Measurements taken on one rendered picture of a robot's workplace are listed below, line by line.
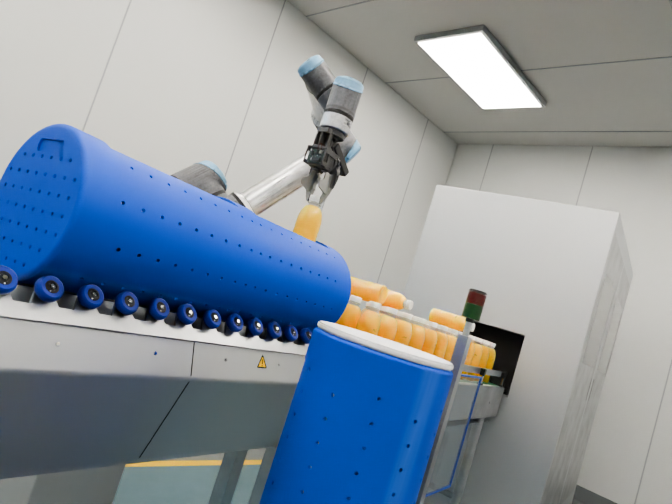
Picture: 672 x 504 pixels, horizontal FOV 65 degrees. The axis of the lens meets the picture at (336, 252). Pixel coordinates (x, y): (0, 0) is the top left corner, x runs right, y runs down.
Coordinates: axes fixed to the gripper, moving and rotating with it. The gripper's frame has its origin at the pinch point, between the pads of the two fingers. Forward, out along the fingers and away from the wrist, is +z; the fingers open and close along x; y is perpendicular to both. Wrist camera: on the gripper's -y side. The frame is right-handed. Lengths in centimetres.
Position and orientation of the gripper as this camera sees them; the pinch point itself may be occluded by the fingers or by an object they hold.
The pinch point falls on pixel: (316, 199)
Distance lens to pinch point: 155.6
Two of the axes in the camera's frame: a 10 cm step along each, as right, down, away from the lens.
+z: -3.0, 9.5, -0.8
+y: -5.1, -2.3, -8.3
